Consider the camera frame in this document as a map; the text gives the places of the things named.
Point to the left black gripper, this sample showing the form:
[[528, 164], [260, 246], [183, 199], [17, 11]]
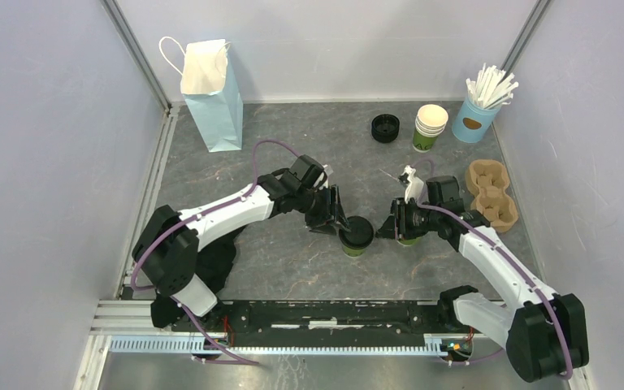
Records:
[[324, 222]]

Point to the stack of paper cups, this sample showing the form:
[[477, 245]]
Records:
[[430, 122]]

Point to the black cloth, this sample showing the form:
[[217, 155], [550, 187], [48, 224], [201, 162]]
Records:
[[213, 266]]

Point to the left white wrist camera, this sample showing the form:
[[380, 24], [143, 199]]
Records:
[[327, 171]]

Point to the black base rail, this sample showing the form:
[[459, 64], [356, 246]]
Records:
[[310, 324]]

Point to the blue straw holder can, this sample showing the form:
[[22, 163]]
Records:
[[472, 122]]

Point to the brown pulp cup carrier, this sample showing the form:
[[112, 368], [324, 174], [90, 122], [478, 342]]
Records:
[[488, 180]]

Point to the light blue paper bag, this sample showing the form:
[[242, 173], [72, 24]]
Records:
[[210, 90]]

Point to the stack of black lids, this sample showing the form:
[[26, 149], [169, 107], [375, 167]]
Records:
[[385, 128]]

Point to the white cable tray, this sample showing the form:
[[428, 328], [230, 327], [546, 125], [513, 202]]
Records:
[[432, 347]]

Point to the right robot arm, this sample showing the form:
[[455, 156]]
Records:
[[542, 332]]

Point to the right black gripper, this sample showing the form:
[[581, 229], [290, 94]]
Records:
[[396, 223]]

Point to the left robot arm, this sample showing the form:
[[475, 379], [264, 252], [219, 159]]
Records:
[[169, 245]]

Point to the green paper coffee cup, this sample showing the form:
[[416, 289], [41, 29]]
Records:
[[408, 242]]

